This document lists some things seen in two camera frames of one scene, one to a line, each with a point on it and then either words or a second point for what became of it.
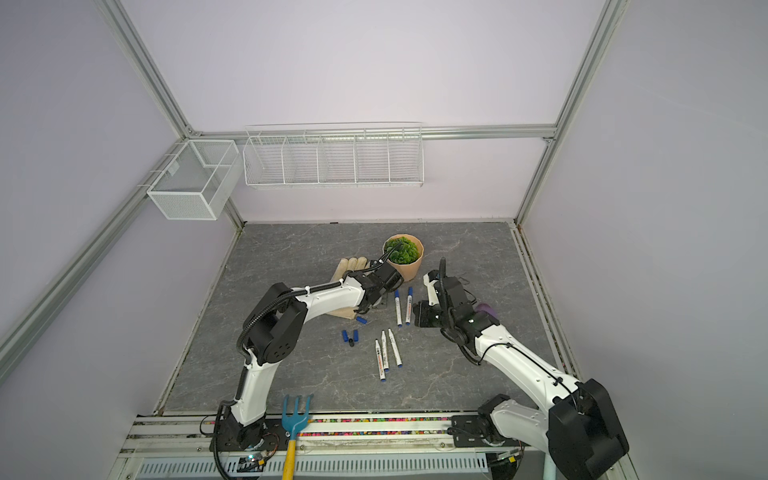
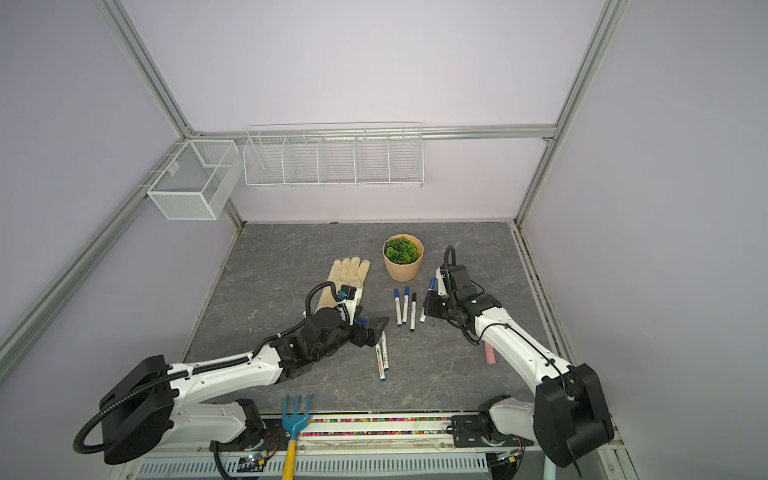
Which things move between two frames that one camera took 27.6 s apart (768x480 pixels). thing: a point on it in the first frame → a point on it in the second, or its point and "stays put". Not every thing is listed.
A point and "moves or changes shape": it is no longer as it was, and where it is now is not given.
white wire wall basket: [369, 155] stays put
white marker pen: [398, 307] stays put
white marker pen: [395, 349] moves or changes shape
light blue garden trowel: [550, 469] stays put
